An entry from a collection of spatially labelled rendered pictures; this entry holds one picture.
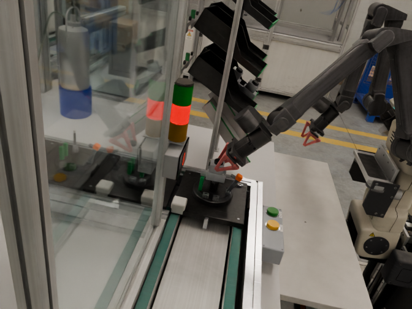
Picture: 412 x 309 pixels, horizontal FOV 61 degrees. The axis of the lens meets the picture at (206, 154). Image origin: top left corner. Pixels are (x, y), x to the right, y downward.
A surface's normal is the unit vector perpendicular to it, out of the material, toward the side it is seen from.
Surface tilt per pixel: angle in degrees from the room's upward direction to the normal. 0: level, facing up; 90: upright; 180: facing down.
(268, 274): 0
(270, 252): 90
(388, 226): 90
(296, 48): 90
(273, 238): 0
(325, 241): 0
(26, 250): 90
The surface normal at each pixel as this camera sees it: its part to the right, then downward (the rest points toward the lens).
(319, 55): -0.14, 0.48
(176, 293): 0.15, -0.85
